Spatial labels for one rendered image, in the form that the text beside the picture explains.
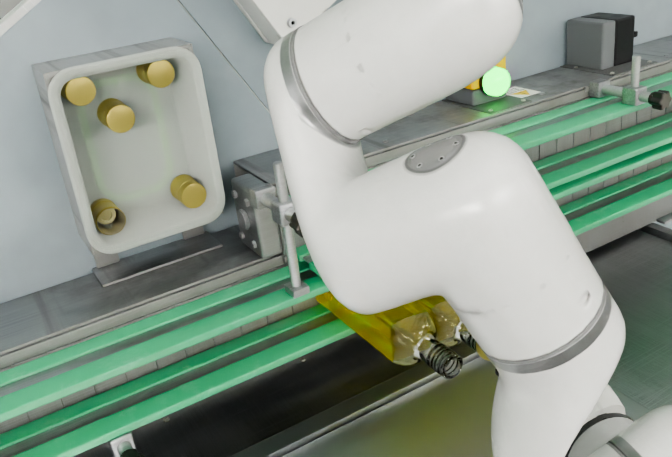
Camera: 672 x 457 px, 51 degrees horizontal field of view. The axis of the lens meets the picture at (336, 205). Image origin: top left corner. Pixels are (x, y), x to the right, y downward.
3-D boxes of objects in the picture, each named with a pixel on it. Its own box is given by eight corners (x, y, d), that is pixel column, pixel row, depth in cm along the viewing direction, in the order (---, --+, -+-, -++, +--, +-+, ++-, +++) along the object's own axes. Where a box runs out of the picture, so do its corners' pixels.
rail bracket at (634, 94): (583, 97, 114) (656, 113, 103) (584, 52, 111) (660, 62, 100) (600, 92, 116) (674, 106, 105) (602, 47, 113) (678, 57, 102)
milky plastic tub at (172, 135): (78, 237, 91) (94, 261, 84) (29, 63, 82) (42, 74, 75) (205, 198, 98) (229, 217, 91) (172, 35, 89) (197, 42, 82)
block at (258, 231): (236, 244, 96) (258, 262, 90) (224, 179, 92) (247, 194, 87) (260, 235, 98) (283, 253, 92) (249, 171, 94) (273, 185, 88)
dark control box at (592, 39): (563, 64, 127) (601, 71, 120) (564, 19, 124) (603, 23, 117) (595, 55, 131) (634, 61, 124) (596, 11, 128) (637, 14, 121)
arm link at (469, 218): (598, 182, 51) (422, 248, 59) (452, -80, 44) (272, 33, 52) (608, 341, 39) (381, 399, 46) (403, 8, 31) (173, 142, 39)
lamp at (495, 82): (479, 97, 109) (492, 101, 107) (478, 68, 108) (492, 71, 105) (501, 91, 111) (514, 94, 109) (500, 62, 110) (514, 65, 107)
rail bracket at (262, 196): (261, 274, 91) (308, 315, 81) (240, 151, 84) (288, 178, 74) (282, 267, 92) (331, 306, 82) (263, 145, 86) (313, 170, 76)
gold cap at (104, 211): (90, 219, 85) (82, 208, 88) (107, 240, 87) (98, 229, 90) (115, 201, 86) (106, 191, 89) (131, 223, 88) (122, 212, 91)
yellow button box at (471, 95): (442, 99, 115) (473, 107, 109) (440, 53, 112) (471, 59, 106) (475, 89, 118) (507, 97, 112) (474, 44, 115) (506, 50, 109)
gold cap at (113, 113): (93, 101, 85) (102, 107, 82) (122, 95, 87) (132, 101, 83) (100, 129, 87) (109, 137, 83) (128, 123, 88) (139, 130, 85)
